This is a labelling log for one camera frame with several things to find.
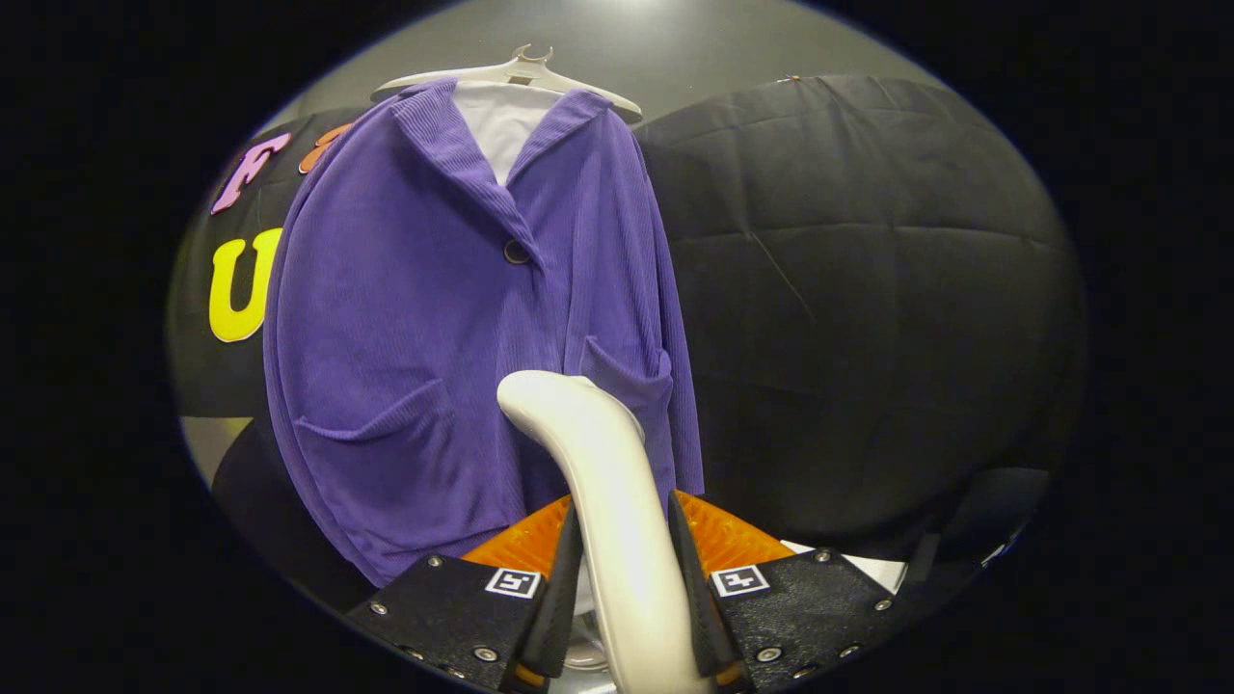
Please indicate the white clothes hanger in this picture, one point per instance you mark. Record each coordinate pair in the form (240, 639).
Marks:
(521, 69)

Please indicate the grey cabinet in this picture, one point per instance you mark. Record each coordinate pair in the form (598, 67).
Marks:
(204, 440)

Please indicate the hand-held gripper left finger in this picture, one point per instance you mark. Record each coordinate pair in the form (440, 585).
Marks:
(564, 598)

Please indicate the white mannequin torso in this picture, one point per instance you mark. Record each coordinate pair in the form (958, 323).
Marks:
(501, 125)

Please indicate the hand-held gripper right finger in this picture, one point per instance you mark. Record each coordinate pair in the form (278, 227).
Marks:
(689, 598)

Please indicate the white garment steamer head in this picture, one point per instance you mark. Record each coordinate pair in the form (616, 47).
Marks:
(607, 482)

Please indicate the metal mannequin stand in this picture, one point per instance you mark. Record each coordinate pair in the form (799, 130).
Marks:
(584, 655)

